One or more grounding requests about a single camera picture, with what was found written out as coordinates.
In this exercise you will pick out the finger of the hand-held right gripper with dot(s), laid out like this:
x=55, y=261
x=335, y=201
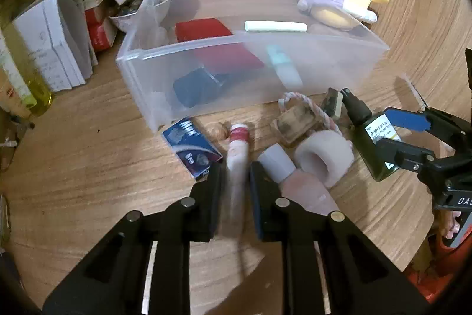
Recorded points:
x=403, y=150
x=405, y=119

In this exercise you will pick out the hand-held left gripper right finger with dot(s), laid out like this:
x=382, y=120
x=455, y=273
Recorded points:
x=256, y=198

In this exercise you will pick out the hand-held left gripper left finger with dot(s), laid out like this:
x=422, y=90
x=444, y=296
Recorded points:
x=217, y=202

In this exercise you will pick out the dark green spray bottle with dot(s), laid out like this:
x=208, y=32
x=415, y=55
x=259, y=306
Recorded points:
x=368, y=141

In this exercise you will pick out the pink tube with white cap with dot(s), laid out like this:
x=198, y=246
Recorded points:
x=274, y=162

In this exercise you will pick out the small red-banded white tube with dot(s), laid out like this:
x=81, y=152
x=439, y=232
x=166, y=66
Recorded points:
x=238, y=149

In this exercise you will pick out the brown walnut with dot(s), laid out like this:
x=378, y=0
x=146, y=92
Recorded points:
x=217, y=132

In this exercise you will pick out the white tape roll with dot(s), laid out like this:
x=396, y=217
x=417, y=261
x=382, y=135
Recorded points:
x=333, y=147

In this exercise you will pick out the clear plastic storage bin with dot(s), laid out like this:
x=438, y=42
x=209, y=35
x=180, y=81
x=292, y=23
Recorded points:
x=332, y=71

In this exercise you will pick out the person's right hand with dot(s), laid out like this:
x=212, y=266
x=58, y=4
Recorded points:
x=450, y=226

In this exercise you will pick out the blue card packet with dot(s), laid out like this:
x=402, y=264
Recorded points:
x=191, y=149

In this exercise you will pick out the small brown and white block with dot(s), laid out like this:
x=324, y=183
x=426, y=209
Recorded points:
x=333, y=103

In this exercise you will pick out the red cloth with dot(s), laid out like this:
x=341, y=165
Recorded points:
x=438, y=270

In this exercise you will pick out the dark blue box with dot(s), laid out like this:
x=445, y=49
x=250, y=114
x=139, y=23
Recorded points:
x=195, y=86

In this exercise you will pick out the teal and white tube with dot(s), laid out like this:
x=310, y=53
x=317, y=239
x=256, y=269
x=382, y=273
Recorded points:
x=285, y=71

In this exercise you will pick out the white chalk stick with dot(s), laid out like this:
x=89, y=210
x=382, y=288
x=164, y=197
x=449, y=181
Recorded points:
x=276, y=26

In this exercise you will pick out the red box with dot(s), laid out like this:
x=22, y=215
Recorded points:
x=206, y=29

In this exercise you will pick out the bowl of coins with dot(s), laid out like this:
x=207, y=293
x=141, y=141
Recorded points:
x=123, y=18

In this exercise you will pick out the red books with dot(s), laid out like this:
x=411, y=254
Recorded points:
x=97, y=32

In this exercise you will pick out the yellow liquid bottle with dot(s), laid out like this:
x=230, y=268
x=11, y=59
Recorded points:
x=27, y=79

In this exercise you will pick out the beige packet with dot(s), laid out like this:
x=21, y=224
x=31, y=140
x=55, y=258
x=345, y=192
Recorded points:
x=11, y=101

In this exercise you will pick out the stack of white papers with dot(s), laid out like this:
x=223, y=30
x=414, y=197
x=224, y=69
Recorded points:
x=51, y=42

